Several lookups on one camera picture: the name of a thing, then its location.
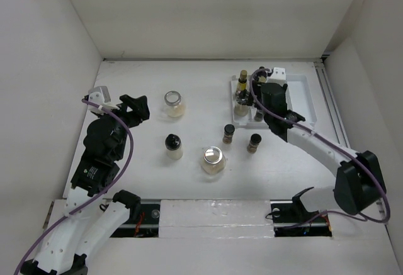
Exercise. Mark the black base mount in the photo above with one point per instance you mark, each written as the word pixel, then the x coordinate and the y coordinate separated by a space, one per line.
pixel 126 207
pixel 299 205

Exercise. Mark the silver-lid glass jar front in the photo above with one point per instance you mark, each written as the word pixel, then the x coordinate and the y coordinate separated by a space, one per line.
pixel 213 161

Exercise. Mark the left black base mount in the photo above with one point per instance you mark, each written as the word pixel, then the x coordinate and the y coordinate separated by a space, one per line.
pixel 126 207

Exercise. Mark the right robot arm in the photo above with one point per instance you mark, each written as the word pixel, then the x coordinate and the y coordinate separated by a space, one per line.
pixel 358 178

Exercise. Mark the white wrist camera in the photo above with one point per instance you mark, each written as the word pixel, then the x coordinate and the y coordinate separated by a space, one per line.
pixel 99 97
pixel 278 76

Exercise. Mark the black-dome white powder shaker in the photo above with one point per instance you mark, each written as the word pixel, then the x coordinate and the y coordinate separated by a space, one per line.
pixel 173 147

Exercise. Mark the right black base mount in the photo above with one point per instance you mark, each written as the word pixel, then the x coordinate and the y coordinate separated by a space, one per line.
pixel 299 205

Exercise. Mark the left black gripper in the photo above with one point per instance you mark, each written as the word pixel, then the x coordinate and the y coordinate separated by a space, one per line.
pixel 139 112

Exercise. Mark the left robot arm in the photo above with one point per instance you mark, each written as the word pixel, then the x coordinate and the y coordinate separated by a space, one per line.
pixel 67 245

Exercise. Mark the black-cap spice jar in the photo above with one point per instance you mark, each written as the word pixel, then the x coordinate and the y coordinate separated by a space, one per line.
pixel 229 130
pixel 254 142

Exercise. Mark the silver-rim glass jar back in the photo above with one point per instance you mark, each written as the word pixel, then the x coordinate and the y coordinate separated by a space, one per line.
pixel 174 104

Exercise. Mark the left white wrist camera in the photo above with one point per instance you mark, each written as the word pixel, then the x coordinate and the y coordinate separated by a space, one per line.
pixel 99 97

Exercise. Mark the small dark pepper jar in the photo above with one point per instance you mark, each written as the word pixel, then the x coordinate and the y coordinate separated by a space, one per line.
pixel 259 115

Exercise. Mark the white divided tray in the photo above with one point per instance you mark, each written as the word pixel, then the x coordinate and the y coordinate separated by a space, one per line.
pixel 298 99

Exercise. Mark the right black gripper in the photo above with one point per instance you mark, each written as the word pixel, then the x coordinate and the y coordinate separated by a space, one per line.
pixel 257 91

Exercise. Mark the metal rail front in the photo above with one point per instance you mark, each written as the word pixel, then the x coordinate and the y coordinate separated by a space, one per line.
pixel 219 219

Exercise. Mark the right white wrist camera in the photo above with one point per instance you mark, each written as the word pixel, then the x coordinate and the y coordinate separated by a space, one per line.
pixel 278 76

